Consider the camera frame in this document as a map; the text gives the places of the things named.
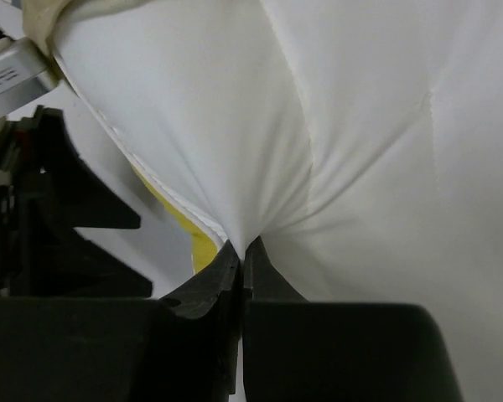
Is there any white pillow yellow edge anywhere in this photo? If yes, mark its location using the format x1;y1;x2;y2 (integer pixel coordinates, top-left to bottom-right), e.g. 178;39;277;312
53;1;503;401

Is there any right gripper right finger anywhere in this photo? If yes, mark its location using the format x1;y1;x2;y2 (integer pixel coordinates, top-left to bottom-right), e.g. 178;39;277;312
242;240;462;401

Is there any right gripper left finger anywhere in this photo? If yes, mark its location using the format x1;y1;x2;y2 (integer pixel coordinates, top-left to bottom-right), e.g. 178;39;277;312
0;245;240;401

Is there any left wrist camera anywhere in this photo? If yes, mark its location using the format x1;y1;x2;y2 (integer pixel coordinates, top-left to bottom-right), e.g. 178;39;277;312
0;27;59;119

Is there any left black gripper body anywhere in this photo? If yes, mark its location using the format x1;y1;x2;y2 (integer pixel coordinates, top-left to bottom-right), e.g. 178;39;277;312
0;106;153;297

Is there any blue beige checked pillowcase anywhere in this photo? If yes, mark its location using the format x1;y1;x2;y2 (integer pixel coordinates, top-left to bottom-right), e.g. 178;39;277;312
21;0;76;59

